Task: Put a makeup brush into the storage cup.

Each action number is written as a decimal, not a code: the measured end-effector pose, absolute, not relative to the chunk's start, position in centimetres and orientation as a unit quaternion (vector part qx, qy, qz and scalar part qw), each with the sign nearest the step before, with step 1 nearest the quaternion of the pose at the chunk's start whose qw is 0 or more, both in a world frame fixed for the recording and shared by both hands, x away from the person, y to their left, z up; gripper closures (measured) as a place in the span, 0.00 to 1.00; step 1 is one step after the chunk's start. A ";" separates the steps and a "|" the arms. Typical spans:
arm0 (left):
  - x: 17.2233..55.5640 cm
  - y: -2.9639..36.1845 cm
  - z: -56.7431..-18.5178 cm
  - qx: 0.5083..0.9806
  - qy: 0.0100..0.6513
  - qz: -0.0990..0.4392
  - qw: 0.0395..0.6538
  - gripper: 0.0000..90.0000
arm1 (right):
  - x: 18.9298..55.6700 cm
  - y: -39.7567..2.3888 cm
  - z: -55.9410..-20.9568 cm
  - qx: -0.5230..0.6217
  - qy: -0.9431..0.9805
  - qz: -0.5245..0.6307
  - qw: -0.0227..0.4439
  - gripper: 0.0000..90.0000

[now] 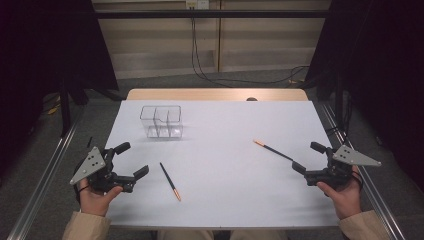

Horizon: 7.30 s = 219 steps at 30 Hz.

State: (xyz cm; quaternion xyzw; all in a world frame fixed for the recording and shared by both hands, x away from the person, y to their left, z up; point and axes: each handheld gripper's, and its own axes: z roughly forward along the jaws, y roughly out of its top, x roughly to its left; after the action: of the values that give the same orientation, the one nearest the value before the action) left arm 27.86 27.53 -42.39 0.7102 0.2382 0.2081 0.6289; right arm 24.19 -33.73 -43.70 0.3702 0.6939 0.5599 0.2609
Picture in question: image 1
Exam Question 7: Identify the clear acrylic pen holder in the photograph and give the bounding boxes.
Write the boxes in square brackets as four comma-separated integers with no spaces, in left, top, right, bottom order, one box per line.
[139,104,184,140]

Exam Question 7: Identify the person's right hand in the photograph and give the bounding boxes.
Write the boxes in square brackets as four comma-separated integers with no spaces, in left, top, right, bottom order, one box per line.
[316,181,364,221]

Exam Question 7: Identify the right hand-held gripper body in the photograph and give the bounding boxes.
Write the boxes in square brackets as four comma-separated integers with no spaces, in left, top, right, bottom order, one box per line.
[304,144,383,192]

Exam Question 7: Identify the white table mat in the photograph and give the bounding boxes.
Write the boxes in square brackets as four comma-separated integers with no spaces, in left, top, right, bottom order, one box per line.
[105,99,340,229]

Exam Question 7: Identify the dark curtain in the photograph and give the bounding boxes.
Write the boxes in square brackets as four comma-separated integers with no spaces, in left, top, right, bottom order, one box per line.
[306,0,424,191]
[0,0,119,168]

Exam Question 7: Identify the black horizontal metal bar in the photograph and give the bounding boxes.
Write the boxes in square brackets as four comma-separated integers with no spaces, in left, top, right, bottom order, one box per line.
[94,9,331,19]

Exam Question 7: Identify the aluminium floor rail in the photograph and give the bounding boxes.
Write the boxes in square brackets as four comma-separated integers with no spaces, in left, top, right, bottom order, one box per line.
[6,106,86,240]
[319,101,406,240]

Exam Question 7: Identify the person's left hand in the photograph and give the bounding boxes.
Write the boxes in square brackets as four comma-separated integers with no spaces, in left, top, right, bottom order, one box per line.
[78,178,124,218]

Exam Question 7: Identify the black pencil with orange end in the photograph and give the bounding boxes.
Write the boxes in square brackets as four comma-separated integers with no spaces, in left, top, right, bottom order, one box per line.
[252,139,294,162]
[159,162,183,203]

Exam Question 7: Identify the black metal post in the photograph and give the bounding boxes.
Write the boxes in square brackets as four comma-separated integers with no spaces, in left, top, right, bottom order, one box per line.
[59,79,72,138]

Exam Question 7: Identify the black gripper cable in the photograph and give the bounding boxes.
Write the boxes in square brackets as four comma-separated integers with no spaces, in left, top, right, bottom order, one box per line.
[349,166,364,193]
[73,184,91,205]

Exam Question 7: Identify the black wall cable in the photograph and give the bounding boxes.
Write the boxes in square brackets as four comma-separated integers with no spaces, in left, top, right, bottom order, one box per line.
[193,8,311,85]
[190,8,236,89]

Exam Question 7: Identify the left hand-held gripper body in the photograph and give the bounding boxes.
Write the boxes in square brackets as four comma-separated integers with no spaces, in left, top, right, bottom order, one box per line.
[69,145,137,194]

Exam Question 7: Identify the yellow cable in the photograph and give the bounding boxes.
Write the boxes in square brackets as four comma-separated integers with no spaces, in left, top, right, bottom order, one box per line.
[46,96,63,116]

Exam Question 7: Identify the white wall socket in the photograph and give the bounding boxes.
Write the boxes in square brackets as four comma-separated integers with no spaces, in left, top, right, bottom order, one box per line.
[185,0,210,10]

